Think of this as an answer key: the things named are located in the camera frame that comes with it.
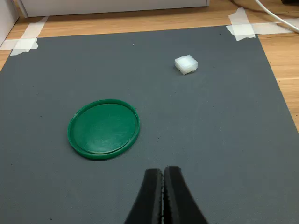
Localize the round green plastic lid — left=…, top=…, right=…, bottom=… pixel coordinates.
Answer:
left=67, top=99, right=141, bottom=161

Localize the small white plastic terminal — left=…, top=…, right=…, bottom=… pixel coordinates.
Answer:
left=174, top=54, right=199, bottom=76

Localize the dark grey table mat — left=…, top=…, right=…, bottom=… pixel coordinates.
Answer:
left=0, top=25, right=299, bottom=224

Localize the white tape strip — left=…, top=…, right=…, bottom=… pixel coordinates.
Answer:
left=9, top=15, right=49, bottom=56
left=228, top=7, right=256, bottom=42
left=226, top=21, right=299, bottom=35
left=0, top=38, right=39, bottom=51

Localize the white partition panel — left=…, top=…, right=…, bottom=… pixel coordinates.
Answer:
left=17, top=0, right=210, bottom=18
left=0, top=0, right=20, bottom=47

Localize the white camera cable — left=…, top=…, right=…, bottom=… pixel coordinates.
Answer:
left=254, top=0, right=299, bottom=33

